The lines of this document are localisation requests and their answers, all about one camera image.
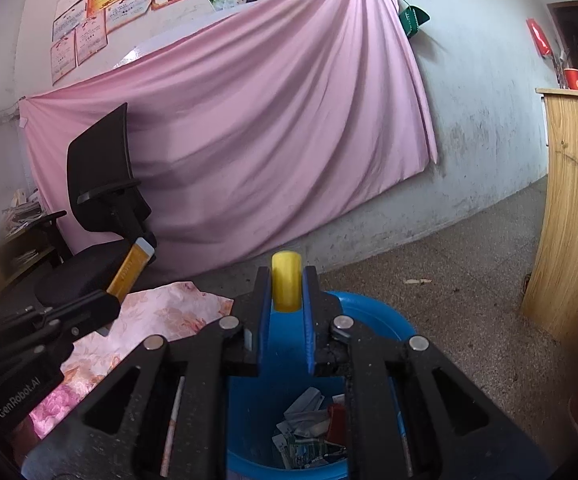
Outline yellow cylindrical cap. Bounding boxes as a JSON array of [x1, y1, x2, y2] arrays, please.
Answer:
[[271, 250, 302, 313]]

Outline orange ointment tube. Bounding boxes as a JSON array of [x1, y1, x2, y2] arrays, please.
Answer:
[[107, 237, 155, 304]]

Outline wooden shelf desk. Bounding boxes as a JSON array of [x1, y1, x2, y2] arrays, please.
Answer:
[[0, 229, 62, 300]]

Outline blue plastic bucket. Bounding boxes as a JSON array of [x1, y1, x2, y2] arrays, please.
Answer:
[[226, 289, 418, 480]]

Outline stack of books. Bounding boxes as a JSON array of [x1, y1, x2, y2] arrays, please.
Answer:
[[1, 188, 45, 237]]

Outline pink hanging sheet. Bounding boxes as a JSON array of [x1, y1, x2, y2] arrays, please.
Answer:
[[19, 0, 438, 281]]

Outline black office chair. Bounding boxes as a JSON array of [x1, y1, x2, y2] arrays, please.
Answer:
[[34, 103, 157, 308]]

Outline wooden cabinet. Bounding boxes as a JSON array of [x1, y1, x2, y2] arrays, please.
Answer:
[[521, 89, 578, 354]]

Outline green hanging bag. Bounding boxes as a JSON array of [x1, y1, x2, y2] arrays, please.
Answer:
[[399, 4, 430, 39]]

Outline red cup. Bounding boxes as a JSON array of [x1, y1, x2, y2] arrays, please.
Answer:
[[563, 67, 578, 91]]

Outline wall certificates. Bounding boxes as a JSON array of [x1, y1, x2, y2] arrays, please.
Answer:
[[50, 0, 183, 84]]

